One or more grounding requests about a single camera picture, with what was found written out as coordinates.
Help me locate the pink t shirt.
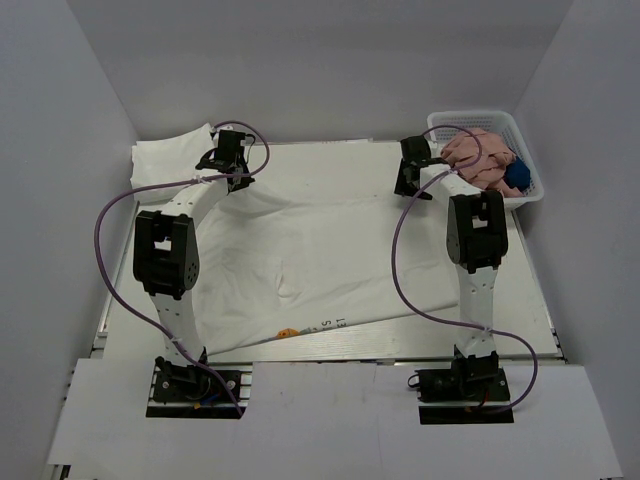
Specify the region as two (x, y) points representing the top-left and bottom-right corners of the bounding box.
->
(441, 128), (523, 198)

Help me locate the blue t shirt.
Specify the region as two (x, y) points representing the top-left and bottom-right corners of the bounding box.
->
(504, 156), (531, 193)

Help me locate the white printed t shirt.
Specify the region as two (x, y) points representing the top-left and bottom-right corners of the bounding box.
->
(193, 184), (459, 355)

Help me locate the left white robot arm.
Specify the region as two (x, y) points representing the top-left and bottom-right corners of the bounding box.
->
(133, 123), (252, 399)

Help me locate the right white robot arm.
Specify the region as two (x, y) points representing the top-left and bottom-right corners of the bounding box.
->
(394, 136), (508, 399)

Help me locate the white plastic basket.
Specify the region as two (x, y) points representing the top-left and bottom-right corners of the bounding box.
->
(427, 110), (546, 212)

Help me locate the folded white t shirt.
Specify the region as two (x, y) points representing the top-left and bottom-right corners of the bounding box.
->
(130, 123), (216, 189)

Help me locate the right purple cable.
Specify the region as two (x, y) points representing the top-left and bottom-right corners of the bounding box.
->
(390, 125), (540, 411)

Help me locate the purple cable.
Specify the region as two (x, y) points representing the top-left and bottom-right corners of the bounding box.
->
(94, 119), (271, 419)
(390, 125), (540, 411)

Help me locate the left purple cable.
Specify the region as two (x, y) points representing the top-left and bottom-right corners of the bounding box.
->
(94, 119), (271, 419)

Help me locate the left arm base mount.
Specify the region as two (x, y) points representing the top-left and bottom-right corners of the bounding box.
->
(146, 357), (252, 420)

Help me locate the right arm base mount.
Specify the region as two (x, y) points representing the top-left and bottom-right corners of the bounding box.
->
(407, 368), (514, 426)

